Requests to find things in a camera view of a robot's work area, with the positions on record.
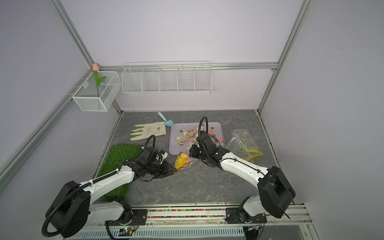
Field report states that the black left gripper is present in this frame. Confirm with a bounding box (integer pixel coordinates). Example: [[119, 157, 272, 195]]
[[146, 160, 178, 179]]

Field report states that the ziploc bag with yellow toy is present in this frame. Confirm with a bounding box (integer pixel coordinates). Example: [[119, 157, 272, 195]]
[[174, 143, 198, 170]]

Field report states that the clear ziploc bag of cookies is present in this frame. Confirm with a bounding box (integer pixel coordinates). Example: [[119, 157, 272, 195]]
[[225, 129, 263, 162]]

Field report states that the ziploc bag with small cookies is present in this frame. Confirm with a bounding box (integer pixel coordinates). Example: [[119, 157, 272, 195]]
[[238, 135, 264, 163]]

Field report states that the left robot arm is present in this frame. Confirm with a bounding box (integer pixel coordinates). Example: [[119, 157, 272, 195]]
[[42, 143, 177, 240]]

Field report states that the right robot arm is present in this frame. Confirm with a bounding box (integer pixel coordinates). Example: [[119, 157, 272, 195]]
[[189, 116, 296, 224]]

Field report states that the pile of poured cookies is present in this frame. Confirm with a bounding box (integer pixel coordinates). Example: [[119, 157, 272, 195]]
[[171, 123, 224, 145]]

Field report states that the lilac plastic tray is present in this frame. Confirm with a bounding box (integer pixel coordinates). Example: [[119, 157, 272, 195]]
[[169, 122, 225, 156]]

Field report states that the cream gardening glove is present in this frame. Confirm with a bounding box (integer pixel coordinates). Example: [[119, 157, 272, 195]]
[[130, 122, 166, 141]]

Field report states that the light blue garden trowel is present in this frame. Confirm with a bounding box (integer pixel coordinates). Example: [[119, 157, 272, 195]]
[[158, 112, 175, 127]]

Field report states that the green artificial grass mat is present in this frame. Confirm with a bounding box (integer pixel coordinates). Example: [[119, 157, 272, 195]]
[[98, 144, 142, 202]]

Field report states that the artificial pink tulip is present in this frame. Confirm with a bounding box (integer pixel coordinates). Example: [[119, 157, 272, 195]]
[[92, 63, 106, 97]]

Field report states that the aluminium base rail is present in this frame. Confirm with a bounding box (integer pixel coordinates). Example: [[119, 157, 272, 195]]
[[56, 203, 319, 240]]

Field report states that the white wire wall shelf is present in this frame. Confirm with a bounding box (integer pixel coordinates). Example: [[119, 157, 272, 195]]
[[122, 61, 213, 94]]

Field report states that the white mesh wall box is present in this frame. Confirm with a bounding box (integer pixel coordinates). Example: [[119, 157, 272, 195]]
[[72, 71, 122, 112]]

